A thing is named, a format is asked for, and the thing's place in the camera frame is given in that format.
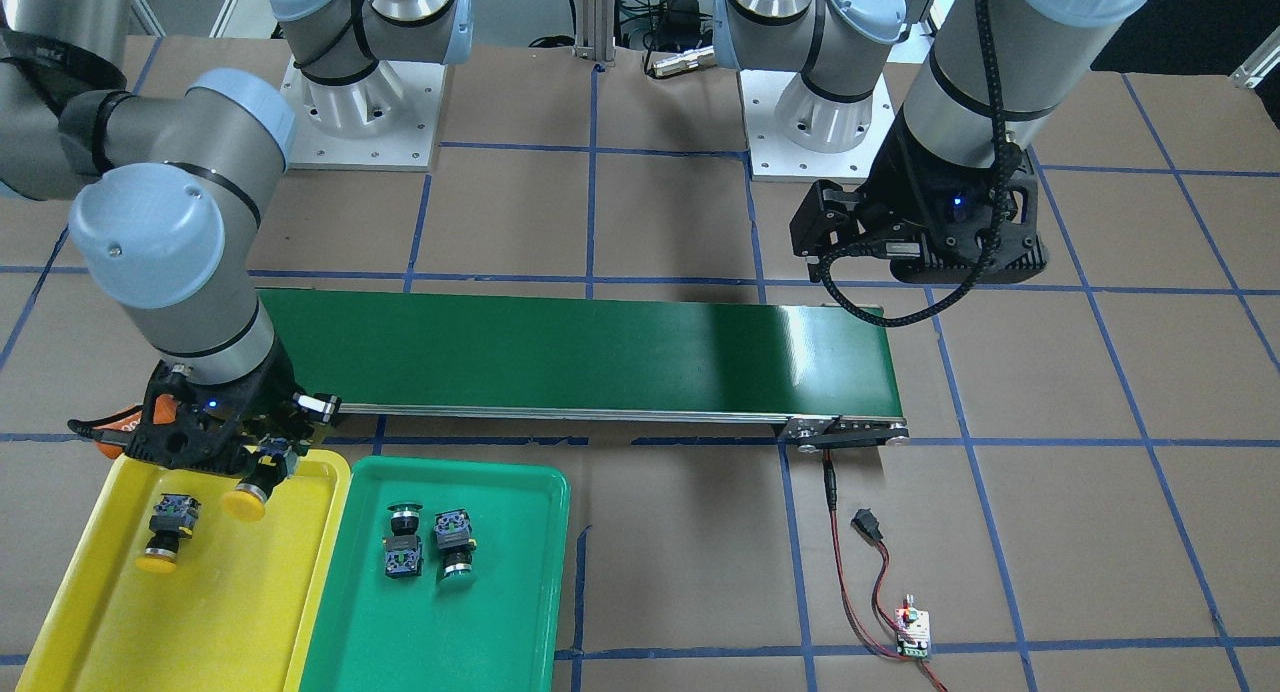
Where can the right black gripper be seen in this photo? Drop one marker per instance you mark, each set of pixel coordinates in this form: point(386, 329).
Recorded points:
point(268, 395)

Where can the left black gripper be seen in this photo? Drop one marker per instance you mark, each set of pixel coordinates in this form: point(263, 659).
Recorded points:
point(905, 187)

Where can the orange bottle with white numbers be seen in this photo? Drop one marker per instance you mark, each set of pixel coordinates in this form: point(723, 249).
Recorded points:
point(113, 435)

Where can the yellow mushroom push button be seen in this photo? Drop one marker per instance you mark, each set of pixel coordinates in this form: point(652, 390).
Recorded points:
point(174, 519)

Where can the green push button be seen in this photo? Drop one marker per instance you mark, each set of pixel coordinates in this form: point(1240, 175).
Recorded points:
point(403, 548)
point(455, 543)

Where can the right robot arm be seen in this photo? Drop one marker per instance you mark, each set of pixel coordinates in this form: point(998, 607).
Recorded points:
point(166, 196)

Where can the green conveyor belt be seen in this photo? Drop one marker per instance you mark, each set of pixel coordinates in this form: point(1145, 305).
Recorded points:
point(815, 374)

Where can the yellow plastic tray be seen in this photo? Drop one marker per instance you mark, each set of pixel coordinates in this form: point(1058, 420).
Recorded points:
point(237, 611)

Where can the green plastic tray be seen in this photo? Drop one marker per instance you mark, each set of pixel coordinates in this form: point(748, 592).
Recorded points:
point(494, 632)

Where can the small controller circuit board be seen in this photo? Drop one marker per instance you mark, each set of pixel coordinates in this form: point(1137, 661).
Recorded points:
point(912, 628)

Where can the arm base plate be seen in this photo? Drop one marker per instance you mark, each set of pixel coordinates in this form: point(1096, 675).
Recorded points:
point(387, 122)
point(794, 136)

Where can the silver cable connector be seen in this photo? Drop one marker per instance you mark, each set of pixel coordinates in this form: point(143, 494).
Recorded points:
point(683, 62)

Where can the aluminium frame post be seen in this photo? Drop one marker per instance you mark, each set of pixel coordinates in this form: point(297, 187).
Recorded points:
point(594, 31)

